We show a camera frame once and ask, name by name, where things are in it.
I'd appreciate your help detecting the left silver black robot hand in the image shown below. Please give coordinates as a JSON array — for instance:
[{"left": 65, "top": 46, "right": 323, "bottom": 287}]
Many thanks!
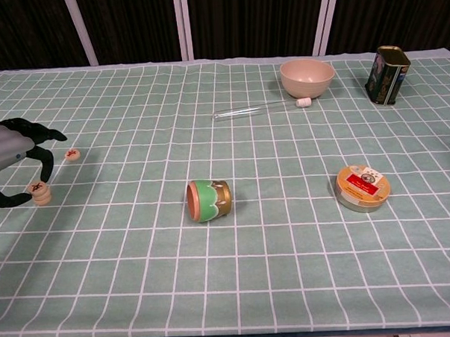
[{"left": 0, "top": 115, "right": 71, "bottom": 209}]

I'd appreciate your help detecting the cream chess disc dark character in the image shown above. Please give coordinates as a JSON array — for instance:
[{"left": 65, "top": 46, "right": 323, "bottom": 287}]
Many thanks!
[{"left": 26, "top": 179, "right": 48, "bottom": 196}]

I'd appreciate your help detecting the green gold small pot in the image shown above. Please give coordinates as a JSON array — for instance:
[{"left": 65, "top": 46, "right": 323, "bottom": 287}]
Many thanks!
[{"left": 184, "top": 177, "right": 234, "bottom": 224}]

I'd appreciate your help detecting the green white checked tablecloth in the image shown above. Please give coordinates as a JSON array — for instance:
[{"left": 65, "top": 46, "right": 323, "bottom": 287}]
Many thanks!
[{"left": 0, "top": 48, "right": 450, "bottom": 337}]

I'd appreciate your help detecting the glass test tube white stopper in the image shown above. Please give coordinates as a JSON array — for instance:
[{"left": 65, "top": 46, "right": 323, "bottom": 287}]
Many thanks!
[{"left": 212, "top": 96, "right": 314, "bottom": 123}]

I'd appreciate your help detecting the pink bowl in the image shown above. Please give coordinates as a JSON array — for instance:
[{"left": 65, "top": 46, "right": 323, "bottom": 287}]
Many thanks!
[{"left": 278, "top": 57, "right": 337, "bottom": 100}]

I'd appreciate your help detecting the round tin orange red lid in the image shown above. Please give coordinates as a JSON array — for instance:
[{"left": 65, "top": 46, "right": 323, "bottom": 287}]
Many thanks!
[{"left": 334, "top": 163, "right": 393, "bottom": 215}]

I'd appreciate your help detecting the dark green gold tea tin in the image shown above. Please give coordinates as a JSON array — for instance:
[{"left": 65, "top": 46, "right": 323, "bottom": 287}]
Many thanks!
[{"left": 363, "top": 44, "right": 414, "bottom": 107}]

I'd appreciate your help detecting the white partition frame post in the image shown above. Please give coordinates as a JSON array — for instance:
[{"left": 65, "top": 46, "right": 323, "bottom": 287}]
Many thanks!
[
  {"left": 172, "top": 0, "right": 196, "bottom": 63},
  {"left": 62, "top": 0, "right": 100, "bottom": 68},
  {"left": 309, "top": 0, "right": 344, "bottom": 57}
]

